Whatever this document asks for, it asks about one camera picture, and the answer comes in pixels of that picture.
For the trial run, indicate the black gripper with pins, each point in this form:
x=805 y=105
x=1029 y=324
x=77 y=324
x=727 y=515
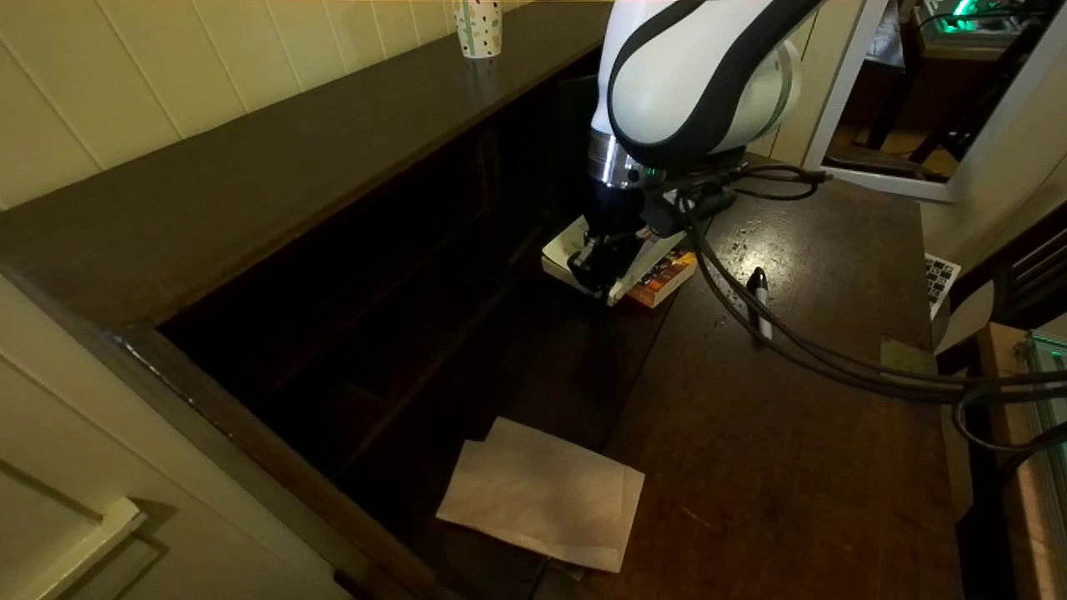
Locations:
x=619 y=217

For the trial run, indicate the white fairy tales book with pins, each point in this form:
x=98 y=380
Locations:
x=638 y=262

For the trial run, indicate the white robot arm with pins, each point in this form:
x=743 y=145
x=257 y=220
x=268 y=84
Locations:
x=687 y=79

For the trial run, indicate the beige folded cloth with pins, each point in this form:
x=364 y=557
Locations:
x=546 y=495

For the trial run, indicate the polka dot paper cup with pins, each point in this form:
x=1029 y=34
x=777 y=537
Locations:
x=478 y=29

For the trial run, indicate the dark wooden secretary desk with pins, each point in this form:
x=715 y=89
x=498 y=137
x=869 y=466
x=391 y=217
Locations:
x=767 y=488

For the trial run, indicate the white floor vent grille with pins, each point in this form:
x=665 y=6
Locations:
x=941 y=283

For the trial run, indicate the wooden slatted chair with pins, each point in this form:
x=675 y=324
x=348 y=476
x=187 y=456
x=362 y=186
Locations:
x=1029 y=273

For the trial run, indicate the light wooden side table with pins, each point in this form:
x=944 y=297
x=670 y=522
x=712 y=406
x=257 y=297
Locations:
x=1019 y=534

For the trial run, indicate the white door frame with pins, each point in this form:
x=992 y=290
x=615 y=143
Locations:
x=845 y=155

